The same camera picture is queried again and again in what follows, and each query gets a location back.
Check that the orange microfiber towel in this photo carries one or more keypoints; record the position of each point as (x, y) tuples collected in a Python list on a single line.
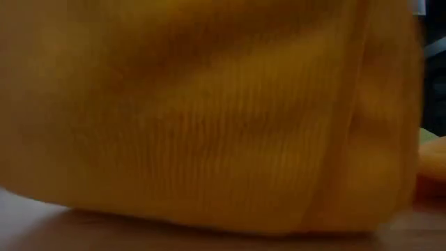
[(209, 122), (433, 160)]

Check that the green microfiber towel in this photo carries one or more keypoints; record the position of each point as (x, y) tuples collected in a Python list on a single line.
[(426, 136)]

